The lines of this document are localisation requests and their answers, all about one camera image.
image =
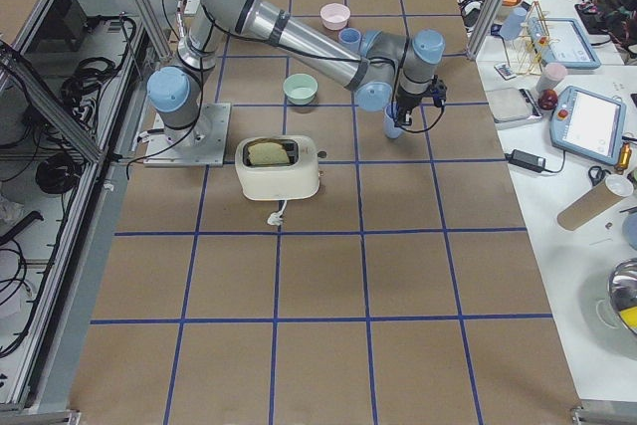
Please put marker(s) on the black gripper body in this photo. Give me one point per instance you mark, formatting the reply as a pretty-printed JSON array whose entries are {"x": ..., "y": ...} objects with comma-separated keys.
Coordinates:
[{"x": 408, "y": 100}]

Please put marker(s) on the blue cup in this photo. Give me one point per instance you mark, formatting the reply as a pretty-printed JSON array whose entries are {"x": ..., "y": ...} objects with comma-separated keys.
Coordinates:
[
  {"x": 513, "y": 24},
  {"x": 391, "y": 128}
]

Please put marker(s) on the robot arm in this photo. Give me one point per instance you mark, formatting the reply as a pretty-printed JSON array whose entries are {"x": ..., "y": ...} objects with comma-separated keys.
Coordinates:
[{"x": 387, "y": 72}]

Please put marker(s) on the blue cup near arm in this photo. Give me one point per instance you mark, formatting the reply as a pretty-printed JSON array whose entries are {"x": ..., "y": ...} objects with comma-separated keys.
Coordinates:
[{"x": 350, "y": 38}]

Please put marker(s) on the green bowl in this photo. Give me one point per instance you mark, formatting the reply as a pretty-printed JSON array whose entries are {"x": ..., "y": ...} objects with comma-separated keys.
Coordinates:
[{"x": 300, "y": 89}]

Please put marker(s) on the small remote control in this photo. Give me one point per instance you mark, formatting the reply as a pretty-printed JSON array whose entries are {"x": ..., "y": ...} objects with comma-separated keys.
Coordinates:
[{"x": 505, "y": 71}]

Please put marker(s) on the kitchen scale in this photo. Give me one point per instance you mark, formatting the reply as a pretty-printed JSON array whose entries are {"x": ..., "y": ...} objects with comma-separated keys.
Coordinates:
[{"x": 512, "y": 107}]

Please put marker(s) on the pink bowl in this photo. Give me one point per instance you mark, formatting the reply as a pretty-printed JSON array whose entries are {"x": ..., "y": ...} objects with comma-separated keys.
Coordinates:
[{"x": 334, "y": 16}]

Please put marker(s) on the cream toaster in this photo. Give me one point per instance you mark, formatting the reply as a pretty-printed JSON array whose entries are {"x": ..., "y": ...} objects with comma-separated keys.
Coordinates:
[{"x": 297, "y": 180}]

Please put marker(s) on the blue cup on desk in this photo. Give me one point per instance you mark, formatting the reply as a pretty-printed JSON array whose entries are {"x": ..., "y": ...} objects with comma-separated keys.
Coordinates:
[{"x": 513, "y": 24}]

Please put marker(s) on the black power brick on desk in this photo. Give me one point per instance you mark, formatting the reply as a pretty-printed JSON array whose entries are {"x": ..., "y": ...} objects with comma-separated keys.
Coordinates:
[{"x": 526, "y": 160}]

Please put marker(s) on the bread slice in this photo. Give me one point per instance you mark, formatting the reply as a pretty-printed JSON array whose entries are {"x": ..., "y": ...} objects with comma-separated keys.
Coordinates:
[{"x": 268, "y": 153}]

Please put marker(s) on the red apple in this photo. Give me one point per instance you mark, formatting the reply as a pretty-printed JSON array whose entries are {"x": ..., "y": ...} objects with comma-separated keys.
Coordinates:
[{"x": 548, "y": 100}]

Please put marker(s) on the pink cup on desk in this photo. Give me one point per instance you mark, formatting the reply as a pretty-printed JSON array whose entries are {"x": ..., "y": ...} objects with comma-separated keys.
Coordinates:
[{"x": 552, "y": 74}]

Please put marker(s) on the teach pendant far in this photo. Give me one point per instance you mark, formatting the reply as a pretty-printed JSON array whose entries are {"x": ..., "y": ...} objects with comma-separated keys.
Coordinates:
[{"x": 562, "y": 40}]

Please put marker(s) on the teach pendant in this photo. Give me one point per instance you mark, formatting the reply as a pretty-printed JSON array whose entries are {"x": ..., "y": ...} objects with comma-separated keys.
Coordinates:
[
  {"x": 562, "y": 40},
  {"x": 588, "y": 124}
]

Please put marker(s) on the teach pendant near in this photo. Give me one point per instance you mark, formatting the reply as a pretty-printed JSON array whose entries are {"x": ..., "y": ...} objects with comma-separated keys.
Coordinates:
[{"x": 588, "y": 124}]

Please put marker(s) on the cardboard tube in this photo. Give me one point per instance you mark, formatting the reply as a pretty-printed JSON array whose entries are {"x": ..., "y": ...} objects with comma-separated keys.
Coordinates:
[{"x": 613, "y": 189}]

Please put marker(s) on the brass cylinder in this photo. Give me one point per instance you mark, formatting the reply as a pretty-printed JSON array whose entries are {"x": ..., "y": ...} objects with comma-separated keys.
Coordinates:
[{"x": 624, "y": 157}]

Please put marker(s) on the steel mixing bowl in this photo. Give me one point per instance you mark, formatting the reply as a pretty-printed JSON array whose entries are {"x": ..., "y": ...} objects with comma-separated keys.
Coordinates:
[{"x": 621, "y": 296}]

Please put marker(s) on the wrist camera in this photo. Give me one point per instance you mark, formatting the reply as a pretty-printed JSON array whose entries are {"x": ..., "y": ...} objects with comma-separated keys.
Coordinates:
[{"x": 438, "y": 92}]

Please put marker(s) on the wire rack stand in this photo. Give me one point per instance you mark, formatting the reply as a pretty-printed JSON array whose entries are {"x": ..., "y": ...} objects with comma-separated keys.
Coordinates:
[{"x": 524, "y": 54}]

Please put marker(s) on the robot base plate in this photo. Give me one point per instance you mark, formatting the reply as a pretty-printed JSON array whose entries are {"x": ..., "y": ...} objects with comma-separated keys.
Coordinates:
[{"x": 204, "y": 145}]

